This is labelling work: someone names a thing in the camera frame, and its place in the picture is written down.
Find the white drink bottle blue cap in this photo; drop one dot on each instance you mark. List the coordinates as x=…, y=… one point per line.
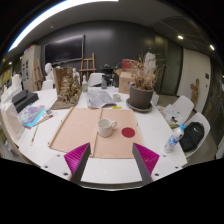
x=173, y=140

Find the pale cabinet with pictures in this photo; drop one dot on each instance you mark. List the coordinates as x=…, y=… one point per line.
x=30, y=66

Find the pale green spray bottle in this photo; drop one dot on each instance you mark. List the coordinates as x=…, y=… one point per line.
x=84, y=86

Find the wooden figure sculpture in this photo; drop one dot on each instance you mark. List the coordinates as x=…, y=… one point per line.
x=194, y=91

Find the red cardboard box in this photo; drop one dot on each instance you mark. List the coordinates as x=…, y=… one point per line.
x=127, y=64

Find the colourful printed book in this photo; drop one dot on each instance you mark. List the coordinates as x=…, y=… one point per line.
x=31, y=115

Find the small yellow strip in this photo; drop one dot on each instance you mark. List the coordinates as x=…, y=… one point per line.
x=117, y=107

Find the white ceramic mug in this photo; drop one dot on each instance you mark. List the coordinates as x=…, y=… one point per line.
x=105, y=128

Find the flat round red coaster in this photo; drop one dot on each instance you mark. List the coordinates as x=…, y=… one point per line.
x=128, y=132

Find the white plastic chair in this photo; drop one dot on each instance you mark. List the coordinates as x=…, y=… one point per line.
x=201, y=118
x=95, y=79
x=186, y=104

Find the white plaster torso statue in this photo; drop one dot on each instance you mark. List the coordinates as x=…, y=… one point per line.
x=150, y=60

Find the black flat boxes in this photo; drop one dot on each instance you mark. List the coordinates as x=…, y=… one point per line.
x=25, y=100

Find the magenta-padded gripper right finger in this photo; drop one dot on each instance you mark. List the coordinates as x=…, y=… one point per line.
x=165, y=165

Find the white plaster bust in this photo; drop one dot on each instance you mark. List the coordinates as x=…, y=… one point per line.
x=49, y=70

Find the small white plaster figurine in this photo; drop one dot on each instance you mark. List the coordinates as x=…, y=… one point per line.
x=76, y=76

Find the printed newspaper sheet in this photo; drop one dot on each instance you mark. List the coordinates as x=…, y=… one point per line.
x=100, y=99

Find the black wall screen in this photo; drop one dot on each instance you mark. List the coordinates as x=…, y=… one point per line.
x=63, y=50

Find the round ceiling spotlight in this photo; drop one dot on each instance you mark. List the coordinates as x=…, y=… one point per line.
x=180, y=37
x=212, y=47

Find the small white cup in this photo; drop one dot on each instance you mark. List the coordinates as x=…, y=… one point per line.
x=117, y=97

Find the grey plant pot saucer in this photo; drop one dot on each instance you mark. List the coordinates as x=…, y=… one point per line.
x=138, y=110

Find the tan wooden drawing board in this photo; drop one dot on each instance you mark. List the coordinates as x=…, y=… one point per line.
x=76, y=130

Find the black backpack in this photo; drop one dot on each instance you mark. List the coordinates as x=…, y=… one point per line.
x=191, y=136

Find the dried plant in grey pot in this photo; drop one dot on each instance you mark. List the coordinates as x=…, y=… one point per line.
x=140, y=96

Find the long ceiling strip light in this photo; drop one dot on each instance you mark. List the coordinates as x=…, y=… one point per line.
x=40, y=20

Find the wooden easel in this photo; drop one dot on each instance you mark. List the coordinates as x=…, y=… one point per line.
x=87, y=69

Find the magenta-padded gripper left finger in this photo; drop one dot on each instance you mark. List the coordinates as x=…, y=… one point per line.
x=56, y=165

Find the stack of white papers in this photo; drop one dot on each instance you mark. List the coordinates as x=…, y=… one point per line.
x=171, y=113

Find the dark double door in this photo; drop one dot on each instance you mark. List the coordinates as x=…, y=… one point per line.
x=170, y=66

